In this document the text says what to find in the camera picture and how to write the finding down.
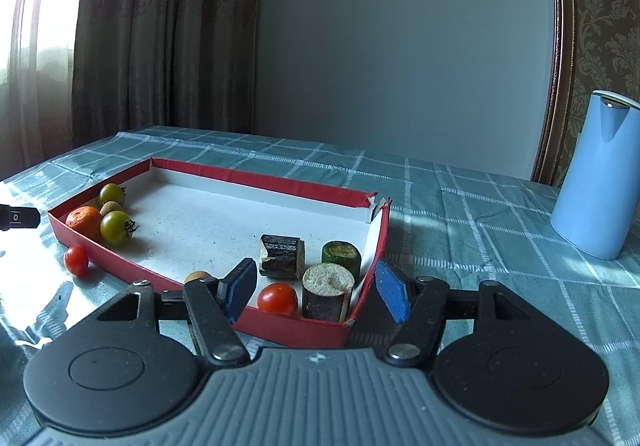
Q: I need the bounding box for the wooden framed damask panel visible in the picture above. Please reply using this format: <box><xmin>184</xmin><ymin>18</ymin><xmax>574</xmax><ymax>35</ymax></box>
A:
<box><xmin>530</xmin><ymin>0</ymin><xmax>640</xmax><ymax>187</ymax></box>

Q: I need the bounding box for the sheer white curtain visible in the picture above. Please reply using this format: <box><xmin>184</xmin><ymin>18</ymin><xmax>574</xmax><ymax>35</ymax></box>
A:
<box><xmin>0</xmin><ymin>0</ymin><xmax>81</xmax><ymax>177</ymax></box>

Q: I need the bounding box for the red cardboard box tray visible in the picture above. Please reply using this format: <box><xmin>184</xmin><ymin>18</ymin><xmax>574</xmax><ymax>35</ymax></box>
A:
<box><xmin>47</xmin><ymin>157</ymin><xmax>392</xmax><ymax>349</ymax></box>

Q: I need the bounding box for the green cucumber piece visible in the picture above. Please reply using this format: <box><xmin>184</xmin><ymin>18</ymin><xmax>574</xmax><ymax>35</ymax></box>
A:
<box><xmin>321</xmin><ymin>240</ymin><xmax>362</xmax><ymax>283</ymax></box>

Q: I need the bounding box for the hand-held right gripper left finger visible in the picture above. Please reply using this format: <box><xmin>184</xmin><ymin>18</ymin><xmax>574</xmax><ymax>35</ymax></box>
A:
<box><xmin>95</xmin><ymin>257</ymin><xmax>258</xmax><ymax>368</ymax></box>

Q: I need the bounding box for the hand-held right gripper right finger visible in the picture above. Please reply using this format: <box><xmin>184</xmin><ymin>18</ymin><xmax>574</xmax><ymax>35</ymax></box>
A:
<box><xmin>374</xmin><ymin>260</ymin><xmax>553</xmax><ymax>369</ymax></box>

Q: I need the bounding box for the orange mandarin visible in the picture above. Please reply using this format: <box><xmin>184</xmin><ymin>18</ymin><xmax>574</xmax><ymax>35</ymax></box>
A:
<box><xmin>65</xmin><ymin>206</ymin><xmax>104</xmax><ymax>242</ymax></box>

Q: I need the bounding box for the blue electric kettle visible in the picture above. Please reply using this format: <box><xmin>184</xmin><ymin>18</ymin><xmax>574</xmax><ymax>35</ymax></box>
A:
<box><xmin>550</xmin><ymin>90</ymin><xmax>640</xmax><ymax>261</ymax></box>

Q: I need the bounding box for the dark sugarcane piece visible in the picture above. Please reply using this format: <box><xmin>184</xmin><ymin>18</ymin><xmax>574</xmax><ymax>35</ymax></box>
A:
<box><xmin>301</xmin><ymin>262</ymin><xmax>356</xmax><ymax>324</ymax></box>
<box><xmin>259</xmin><ymin>234</ymin><xmax>306</xmax><ymax>281</ymax></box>

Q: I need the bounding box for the teal checked tablecloth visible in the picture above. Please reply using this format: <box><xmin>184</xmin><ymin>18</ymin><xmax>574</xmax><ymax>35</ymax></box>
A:
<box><xmin>0</xmin><ymin>125</ymin><xmax>640</xmax><ymax>446</ymax></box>

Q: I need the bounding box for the green cherry tomato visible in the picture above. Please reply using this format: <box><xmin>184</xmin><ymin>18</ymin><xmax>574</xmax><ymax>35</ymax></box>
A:
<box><xmin>100</xmin><ymin>210</ymin><xmax>138</xmax><ymax>247</ymax></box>
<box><xmin>98</xmin><ymin>183</ymin><xmax>127</xmax><ymax>207</ymax></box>

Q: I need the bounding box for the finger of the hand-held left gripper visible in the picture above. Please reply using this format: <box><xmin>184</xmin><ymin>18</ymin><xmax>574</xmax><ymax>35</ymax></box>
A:
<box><xmin>0</xmin><ymin>205</ymin><xmax>42</xmax><ymax>232</ymax></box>

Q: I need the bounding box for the red cherry tomato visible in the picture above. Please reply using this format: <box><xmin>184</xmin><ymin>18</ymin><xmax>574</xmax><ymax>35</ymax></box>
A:
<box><xmin>63</xmin><ymin>246</ymin><xmax>90</xmax><ymax>278</ymax></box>
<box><xmin>257</xmin><ymin>282</ymin><xmax>299</xmax><ymax>316</ymax></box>

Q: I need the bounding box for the brown patterned curtain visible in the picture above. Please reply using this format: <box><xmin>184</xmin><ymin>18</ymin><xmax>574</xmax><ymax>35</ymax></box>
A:
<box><xmin>70</xmin><ymin>0</ymin><xmax>266</xmax><ymax>152</ymax></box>

